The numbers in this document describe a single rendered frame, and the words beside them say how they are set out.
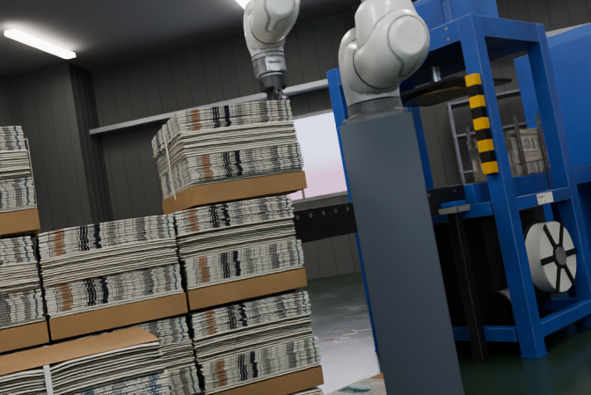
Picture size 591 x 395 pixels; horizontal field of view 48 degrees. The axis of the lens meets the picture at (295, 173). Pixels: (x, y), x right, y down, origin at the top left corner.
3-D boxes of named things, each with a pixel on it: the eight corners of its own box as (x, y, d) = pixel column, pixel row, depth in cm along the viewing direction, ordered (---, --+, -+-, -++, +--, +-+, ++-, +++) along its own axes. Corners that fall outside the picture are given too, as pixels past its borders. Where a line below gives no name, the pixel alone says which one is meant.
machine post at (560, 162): (598, 325, 327) (536, 22, 338) (580, 325, 334) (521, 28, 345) (605, 322, 333) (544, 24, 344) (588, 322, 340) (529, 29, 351)
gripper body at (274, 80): (253, 81, 184) (259, 113, 183) (263, 73, 176) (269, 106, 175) (279, 79, 187) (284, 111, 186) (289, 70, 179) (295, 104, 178)
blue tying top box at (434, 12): (452, 27, 319) (445, -13, 320) (361, 63, 363) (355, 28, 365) (502, 33, 349) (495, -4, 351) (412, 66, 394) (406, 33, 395)
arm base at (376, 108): (411, 121, 201) (407, 103, 201) (407, 112, 179) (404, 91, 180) (352, 133, 204) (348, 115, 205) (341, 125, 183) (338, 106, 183)
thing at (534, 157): (519, 175, 366) (510, 129, 368) (473, 184, 388) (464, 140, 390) (551, 170, 391) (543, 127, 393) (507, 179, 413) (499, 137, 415)
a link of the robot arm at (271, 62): (257, 52, 176) (261, 74, 175) (288, 49, 179) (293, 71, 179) (247, 62, 184) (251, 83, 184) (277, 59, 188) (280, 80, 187)
